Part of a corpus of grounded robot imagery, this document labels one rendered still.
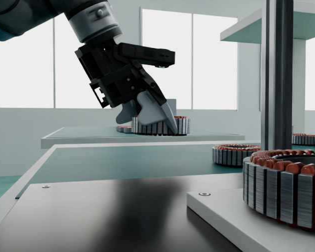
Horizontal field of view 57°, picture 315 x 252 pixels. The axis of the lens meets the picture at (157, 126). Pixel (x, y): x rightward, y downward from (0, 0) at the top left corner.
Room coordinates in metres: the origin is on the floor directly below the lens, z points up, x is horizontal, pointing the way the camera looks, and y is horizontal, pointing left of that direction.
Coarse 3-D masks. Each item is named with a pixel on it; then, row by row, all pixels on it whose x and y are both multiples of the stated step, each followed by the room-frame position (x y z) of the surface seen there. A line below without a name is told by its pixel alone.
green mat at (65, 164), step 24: (192, 144) 1.04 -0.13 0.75; (216, 144) 1.04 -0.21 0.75; (240, 144) 1.04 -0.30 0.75; (48, 168) 0.55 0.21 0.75; (72, 168) 0.55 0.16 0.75; (96, 168) 0.55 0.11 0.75; (120, 168) 0.55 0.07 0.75; (144, 168) 0.55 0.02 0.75; (168, 168) 0.55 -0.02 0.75; (192, 168) 0.55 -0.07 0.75; (216, 168) 0.55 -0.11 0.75; (240, 168) 0.55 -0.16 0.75
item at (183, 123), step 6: (132, 120) 0.54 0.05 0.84; (180, 120) 0.52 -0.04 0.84; (186, 120) 0.53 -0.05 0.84; (132, 126) 0.54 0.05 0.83; (138, 126) 0.53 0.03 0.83; (144, 126) 0.51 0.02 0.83; (150, 126) 0.51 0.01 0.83; (156, 126) 0.51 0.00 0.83; (162, 126) 0.51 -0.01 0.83; (180, 126) 0.52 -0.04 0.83; (186, 126) 0.53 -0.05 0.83; (138, 132) 0.53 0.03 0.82; (144, 132) 0.51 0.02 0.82; (150, 132) 0.51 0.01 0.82; (156, 132) 0.51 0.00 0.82; (162, 132) 0.51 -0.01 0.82; (168, 132) 0.51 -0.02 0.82; (180, 132) 0.52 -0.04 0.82; (186, 132) 0.53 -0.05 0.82
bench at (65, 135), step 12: (60, 132) 1.91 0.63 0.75; (72, 132) 1.91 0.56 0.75; (84, 132) 1.91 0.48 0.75; (96, 132) 1.91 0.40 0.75; (108, 132) 1.91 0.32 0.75; (120, 132) 1.91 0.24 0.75; (192, 132) 1.91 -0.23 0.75; (204, 132) 1.91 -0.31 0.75; (216, 132) 1.91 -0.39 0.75; (48, 144) 1.40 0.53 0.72
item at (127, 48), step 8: (120, 48) 0.51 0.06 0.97; (128, 48) 0.51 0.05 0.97; (136, 48) 0.52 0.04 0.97; (144, 48) 0.52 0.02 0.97; (152, 48) 0.53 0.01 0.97; (160, 48) 0.55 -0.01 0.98; (128, 56) 0.51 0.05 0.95; (136, 56) 0.52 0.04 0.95; (144, 56) 0.52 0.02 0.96; (152, 56) 0.53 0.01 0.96; (160, 56) 0.54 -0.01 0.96; (168, 56) 0.54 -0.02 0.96; (152, 64) 0.56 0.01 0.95; (160, 64) 0.55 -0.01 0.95; (168, 64) 0.55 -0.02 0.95
